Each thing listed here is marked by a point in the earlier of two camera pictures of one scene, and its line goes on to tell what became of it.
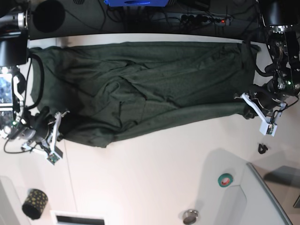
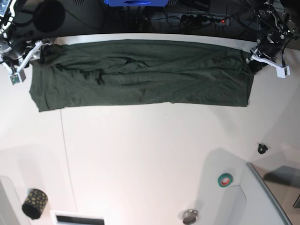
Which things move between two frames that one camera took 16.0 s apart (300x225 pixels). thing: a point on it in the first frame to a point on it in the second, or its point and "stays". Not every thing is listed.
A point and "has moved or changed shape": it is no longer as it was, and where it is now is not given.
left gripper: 39,128 to 18,49
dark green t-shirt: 95,92 has moved or changed shape
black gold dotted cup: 35,203 stays
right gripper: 269,95 to 270,45
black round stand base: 48,16 stays
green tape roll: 225,180 stays
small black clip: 262,149 stays
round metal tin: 190,216 stays
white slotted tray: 73,218 stays
